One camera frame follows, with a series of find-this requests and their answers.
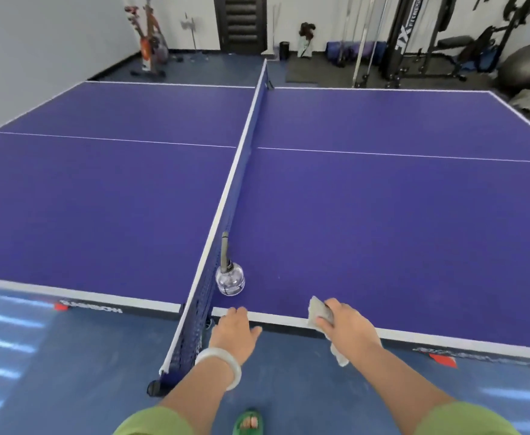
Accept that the person's left hand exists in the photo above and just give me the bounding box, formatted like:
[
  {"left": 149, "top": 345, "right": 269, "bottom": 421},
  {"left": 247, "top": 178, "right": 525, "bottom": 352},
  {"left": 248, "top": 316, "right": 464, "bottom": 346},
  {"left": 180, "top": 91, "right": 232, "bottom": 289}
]
[{"left": 208, "top": 306, "right": 264, "bottom": 366}]

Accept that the person's right hand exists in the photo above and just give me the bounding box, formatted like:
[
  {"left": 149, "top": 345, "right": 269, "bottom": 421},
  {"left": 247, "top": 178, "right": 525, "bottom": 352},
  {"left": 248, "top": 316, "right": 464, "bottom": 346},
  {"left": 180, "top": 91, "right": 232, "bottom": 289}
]
[{"left": 315, "top": 298, "right": 383, "bottom": 358}]

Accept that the grey cleaning cloth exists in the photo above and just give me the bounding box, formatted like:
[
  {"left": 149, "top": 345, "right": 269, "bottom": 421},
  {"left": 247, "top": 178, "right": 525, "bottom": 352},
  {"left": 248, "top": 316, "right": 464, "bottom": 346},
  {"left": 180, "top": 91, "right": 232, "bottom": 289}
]
[{"left": 307, "top": 295, "right": 351, "bottom": 367}]

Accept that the person's right forearm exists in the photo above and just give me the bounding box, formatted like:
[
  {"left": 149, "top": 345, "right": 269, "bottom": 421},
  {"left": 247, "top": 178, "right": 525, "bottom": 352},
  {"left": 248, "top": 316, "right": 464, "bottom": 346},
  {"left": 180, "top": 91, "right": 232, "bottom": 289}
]
[{"left": 351, "top": 341, "right": 456, "bottom": 435}]

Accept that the person's left forearm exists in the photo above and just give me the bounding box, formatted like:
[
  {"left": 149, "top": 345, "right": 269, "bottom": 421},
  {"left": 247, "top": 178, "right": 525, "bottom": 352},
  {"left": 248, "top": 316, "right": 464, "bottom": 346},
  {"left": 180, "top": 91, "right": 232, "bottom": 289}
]
[{"left": 159, "top": 357, "right": 238, "bottom": 435}]

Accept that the dark table tennis net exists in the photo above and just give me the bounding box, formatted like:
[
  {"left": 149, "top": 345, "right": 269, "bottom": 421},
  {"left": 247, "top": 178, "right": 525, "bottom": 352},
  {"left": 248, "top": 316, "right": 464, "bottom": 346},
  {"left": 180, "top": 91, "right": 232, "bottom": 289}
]
[{"left": 158, "top": 58, "right": 270, "bottom": 376}]

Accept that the blue table tennis table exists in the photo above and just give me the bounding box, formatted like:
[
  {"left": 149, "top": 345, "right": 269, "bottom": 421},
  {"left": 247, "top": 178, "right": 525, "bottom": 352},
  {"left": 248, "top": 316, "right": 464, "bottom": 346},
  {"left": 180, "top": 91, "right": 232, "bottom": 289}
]
[{"left": 0, "top": 80, "right": 530, "bottom": 363}]

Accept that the grey exercise ball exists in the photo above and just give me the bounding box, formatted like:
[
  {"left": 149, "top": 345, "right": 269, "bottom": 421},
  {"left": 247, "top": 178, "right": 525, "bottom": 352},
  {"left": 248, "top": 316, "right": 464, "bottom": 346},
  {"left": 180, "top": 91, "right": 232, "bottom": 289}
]
[{"left": 496, "top": 42, "right": 530, "bottom": 94}]

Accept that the green left slipper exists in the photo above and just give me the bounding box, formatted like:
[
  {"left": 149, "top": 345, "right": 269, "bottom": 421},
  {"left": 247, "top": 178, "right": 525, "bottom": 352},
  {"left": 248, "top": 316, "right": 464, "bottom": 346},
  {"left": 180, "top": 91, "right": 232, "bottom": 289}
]
[{"left": 232, "top": 408, "right": 264, "bottom": 435}]

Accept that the green right sleeve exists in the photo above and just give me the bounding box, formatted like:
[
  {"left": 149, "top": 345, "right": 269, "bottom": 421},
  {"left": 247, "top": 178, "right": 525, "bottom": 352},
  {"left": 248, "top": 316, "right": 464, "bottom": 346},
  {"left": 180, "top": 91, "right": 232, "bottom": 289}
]
[{"left": 415, "top": 401, "right": 522, "bottom": 435}]

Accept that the dark floor mat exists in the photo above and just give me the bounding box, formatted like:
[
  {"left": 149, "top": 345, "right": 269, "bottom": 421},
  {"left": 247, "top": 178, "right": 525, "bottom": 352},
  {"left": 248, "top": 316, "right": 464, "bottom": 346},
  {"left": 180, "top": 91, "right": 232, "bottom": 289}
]
[{"left": 285, "top": 51, "right": 510, "bottom": 91}]

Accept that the blue rolled exercise mat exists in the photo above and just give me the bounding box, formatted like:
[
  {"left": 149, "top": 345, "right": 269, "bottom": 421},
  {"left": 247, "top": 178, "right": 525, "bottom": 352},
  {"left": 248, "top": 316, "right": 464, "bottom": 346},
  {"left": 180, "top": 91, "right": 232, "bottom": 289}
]
[{"left": 326, "top": 40, "right": 361, "bottom": 66}]

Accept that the purple rolled exercise mat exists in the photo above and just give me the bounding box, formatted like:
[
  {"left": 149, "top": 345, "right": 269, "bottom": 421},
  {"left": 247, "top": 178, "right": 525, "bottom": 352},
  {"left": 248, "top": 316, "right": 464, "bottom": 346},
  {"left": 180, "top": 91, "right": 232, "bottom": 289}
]
[{"left": 360, "top": 40, "right": 389, "bottom": 65}]

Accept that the white broom and dustpan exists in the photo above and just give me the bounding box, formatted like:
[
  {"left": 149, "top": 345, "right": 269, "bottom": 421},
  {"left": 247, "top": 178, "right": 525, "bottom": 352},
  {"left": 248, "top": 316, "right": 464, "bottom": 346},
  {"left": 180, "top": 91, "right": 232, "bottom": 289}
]
[{"left": 260, "top": 2, "right": 284, "bottom": 58}]

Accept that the orange exercise bike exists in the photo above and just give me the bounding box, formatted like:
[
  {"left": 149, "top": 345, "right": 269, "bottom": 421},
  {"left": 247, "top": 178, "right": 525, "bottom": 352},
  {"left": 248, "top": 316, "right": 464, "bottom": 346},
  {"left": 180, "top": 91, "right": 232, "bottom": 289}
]
[{"left": 124, "top": 0, "right": 171, "bottom": 79}]

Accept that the black weight bench machine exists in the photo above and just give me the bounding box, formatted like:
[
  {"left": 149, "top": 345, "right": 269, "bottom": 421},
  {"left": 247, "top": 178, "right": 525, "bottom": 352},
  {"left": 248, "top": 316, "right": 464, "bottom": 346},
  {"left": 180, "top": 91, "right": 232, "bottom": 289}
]
[{"left": 400, "top": 0, "right": 530, "bottom": 83}]

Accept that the grey metal stand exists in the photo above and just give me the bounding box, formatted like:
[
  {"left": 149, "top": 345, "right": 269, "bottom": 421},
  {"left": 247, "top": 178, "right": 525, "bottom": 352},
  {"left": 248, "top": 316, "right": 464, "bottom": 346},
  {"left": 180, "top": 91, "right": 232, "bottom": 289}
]
[{"left": 179, "top": 13, "right": 202, "bottom": 63}]

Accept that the dark slatted door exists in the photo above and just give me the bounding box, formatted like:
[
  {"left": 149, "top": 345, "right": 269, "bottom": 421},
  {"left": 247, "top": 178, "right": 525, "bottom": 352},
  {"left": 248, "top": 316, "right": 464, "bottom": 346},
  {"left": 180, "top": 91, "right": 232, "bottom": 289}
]
[{"left": 212, "top": 0, "right": 269, "bottom": 55}]

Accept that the white jade bracelet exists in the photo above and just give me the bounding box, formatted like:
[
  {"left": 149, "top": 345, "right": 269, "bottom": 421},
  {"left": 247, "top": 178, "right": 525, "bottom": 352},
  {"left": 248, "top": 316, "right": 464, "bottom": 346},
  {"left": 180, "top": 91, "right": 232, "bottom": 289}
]
[{"left": 195, "top": 347, "right": 243, "bottom": 392}]

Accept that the black cable gym machine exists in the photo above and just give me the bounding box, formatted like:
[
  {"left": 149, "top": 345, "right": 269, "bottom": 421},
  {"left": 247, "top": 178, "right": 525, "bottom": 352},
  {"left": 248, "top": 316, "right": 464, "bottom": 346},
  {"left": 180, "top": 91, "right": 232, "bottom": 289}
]
[{"left": 337, "top": 0, "right": 429, "bottom": 89}]

